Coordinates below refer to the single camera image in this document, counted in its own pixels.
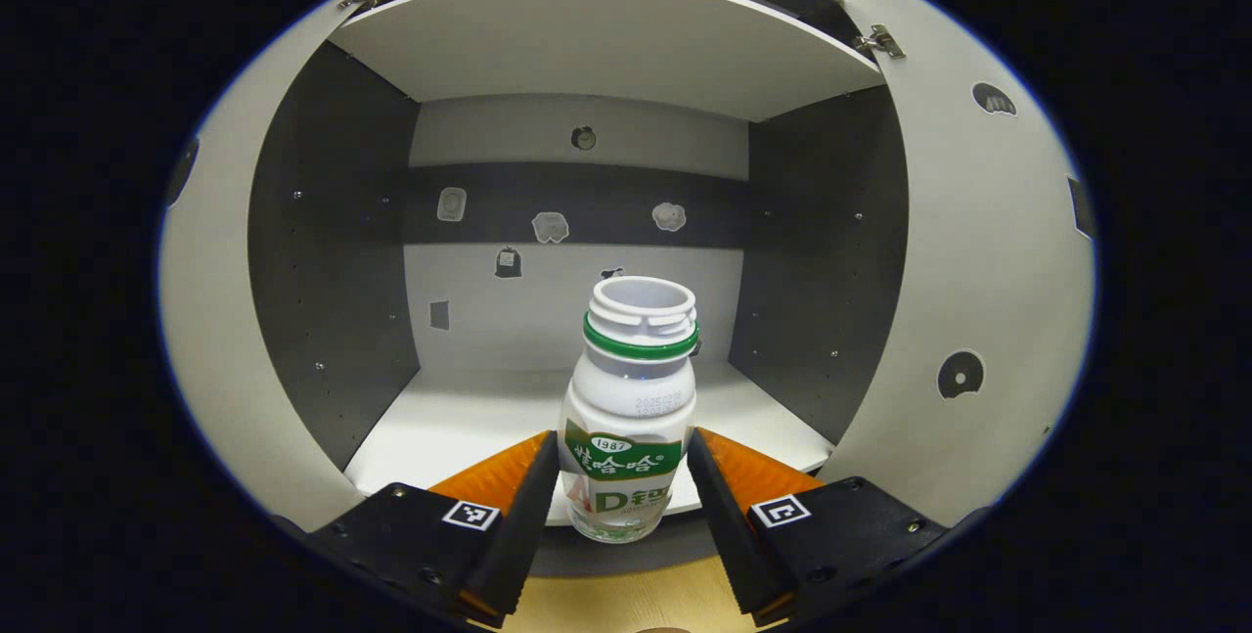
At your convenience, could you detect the white drink bottle green label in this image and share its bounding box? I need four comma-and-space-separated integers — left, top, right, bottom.
558, 275, 701, 546

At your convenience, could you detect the white cabinet door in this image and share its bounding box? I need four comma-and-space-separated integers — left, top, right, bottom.
817, 0, 1098, 528
156, 0, 422, 534

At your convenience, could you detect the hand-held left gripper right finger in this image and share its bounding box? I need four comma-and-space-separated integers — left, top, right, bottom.
687, 426, 950, 627

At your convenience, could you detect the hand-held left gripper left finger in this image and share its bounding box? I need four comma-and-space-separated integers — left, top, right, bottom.
308, 430, 560, 629

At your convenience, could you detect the white cabinet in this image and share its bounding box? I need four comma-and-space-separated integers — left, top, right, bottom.
245, 0, 911, 575

